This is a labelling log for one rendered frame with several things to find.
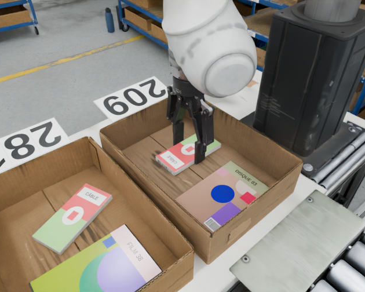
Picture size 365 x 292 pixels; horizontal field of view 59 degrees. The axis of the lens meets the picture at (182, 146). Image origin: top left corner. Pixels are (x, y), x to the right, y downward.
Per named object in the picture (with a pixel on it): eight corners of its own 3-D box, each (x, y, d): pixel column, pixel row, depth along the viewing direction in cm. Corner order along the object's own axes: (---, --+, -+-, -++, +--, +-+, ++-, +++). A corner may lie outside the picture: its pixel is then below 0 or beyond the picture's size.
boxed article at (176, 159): (221, 148, 86) (221, 143, 85) (174, 177, 78) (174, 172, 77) (201, 134, 90) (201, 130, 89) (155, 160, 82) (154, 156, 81)
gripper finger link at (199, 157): (203, 136, 78) (205, 138, 77) (203, 157, 82) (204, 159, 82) (194, 142, 76) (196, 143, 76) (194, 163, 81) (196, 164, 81)
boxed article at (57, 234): (33, 240, 65) (31, 236, 64) (87, 187, 76) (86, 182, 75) (61, 256, 63) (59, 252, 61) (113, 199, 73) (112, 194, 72)
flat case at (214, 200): (172, 204, 72) (172, 199, 71) (230, 164, 82) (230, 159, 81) (216, 244, 65) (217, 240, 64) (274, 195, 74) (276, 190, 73)
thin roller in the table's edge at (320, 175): (365, 129, 93) (310, 176, 79) (372, 132, 92) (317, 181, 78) (362, 134, 94) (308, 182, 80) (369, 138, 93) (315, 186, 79)
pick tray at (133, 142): (186, 117, 97) (186, 88, 90) (295, 191, 75) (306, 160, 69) (103, 160, 83) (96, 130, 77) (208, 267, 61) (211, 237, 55)
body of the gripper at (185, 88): (163, 70, 69) (165, 106, 75) (190, 86, 64) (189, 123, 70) (190, 59, 73) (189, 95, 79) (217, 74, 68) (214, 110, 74)
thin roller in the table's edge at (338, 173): (373, 134, 91) (320, 182, 77) (380, 137, 90) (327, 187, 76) (371, 139, 92) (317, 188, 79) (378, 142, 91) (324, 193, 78)
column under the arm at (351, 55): (229, 127, 93) (244, 10, 71) (284, 95, 106) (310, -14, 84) (309, 178, 79) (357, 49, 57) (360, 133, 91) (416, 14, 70)
